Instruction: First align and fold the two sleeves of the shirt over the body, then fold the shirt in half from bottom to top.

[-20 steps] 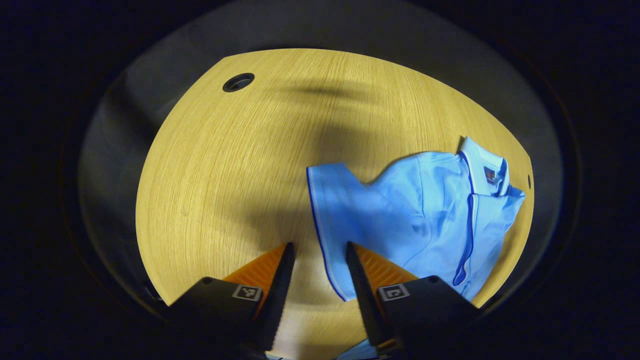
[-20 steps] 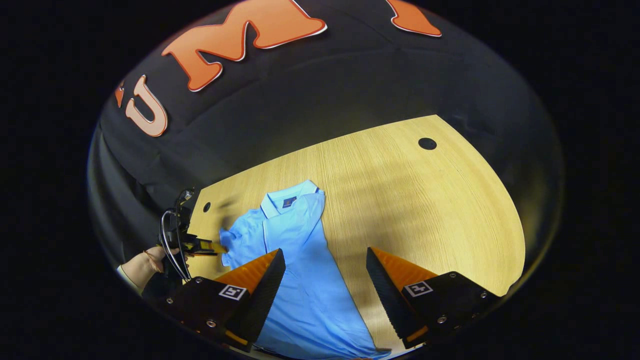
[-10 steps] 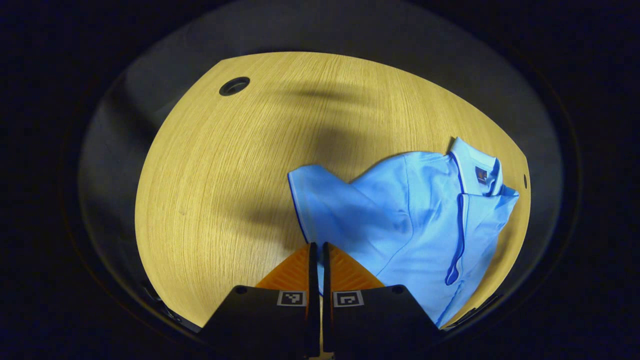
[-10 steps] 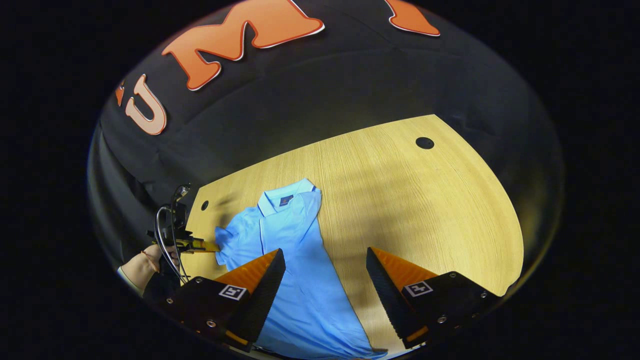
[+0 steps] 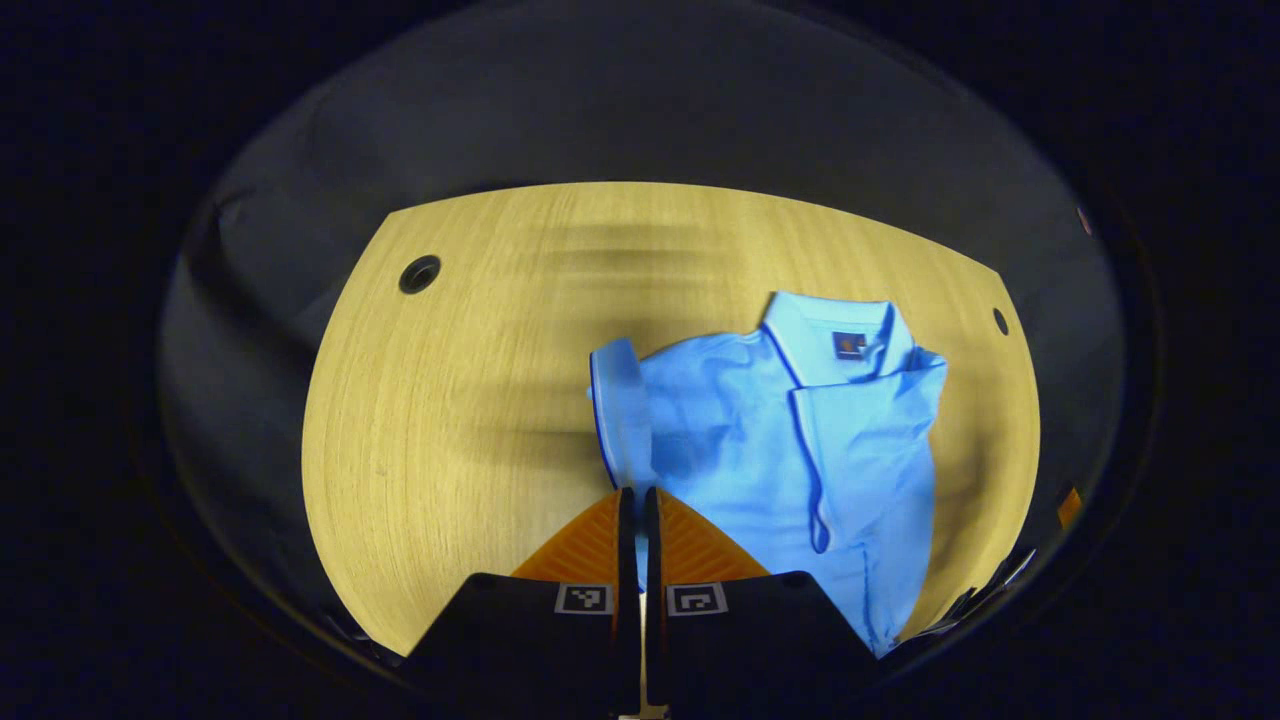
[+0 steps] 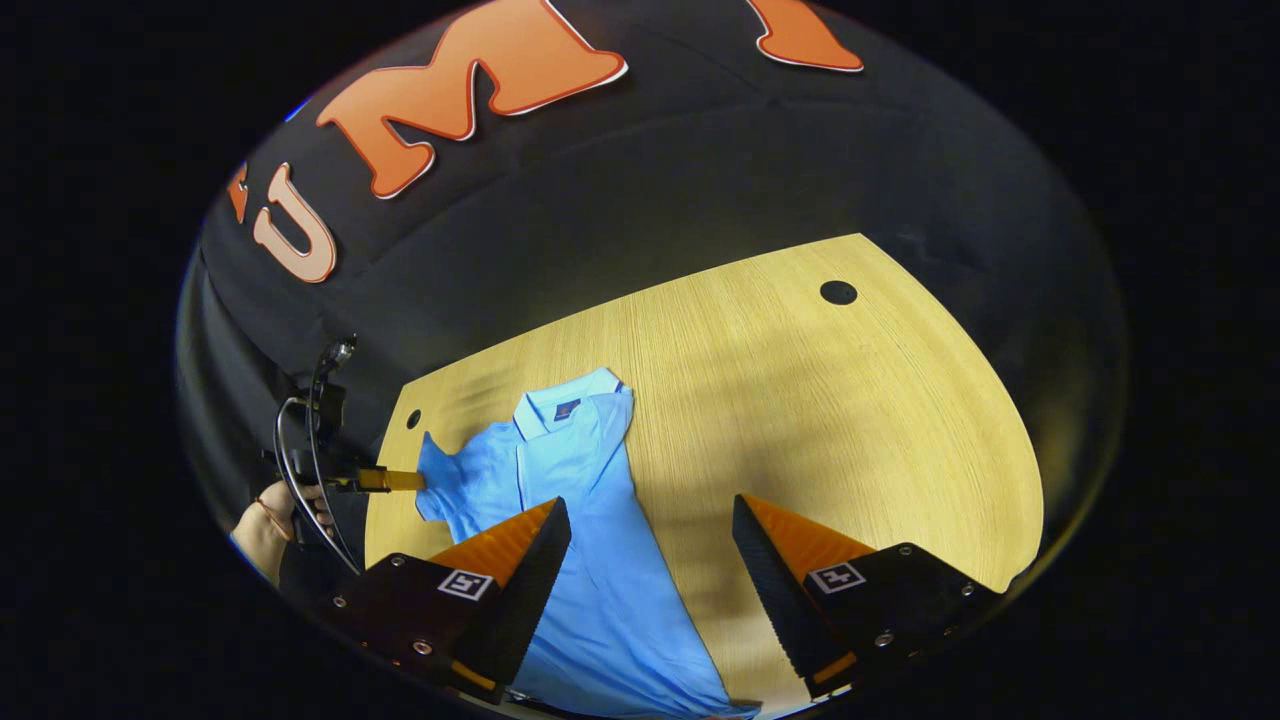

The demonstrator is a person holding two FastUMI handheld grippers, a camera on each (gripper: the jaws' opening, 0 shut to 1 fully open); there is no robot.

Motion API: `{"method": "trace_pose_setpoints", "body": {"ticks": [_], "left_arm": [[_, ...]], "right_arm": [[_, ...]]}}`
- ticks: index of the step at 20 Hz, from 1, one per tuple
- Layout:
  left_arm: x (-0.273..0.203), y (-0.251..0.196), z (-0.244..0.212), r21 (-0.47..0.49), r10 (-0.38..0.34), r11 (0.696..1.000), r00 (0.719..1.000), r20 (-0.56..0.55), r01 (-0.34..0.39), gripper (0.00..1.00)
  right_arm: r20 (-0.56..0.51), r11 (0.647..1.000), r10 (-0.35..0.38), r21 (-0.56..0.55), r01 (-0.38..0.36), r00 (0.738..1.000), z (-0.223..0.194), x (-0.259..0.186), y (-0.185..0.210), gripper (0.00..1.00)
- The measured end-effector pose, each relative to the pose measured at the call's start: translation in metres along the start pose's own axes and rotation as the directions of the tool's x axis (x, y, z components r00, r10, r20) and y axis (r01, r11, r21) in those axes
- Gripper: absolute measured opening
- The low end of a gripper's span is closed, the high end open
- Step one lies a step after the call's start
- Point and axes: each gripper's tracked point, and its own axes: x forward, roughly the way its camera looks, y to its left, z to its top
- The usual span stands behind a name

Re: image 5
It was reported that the light blue T-shirt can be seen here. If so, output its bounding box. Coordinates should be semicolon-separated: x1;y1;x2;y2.
588;291;949;658

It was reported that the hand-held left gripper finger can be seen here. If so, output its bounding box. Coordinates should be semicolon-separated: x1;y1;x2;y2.
400;487;639;716
643;487;881;716

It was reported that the black backdrop cloth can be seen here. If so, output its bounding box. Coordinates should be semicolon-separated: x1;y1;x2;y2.
160;0;1126;641

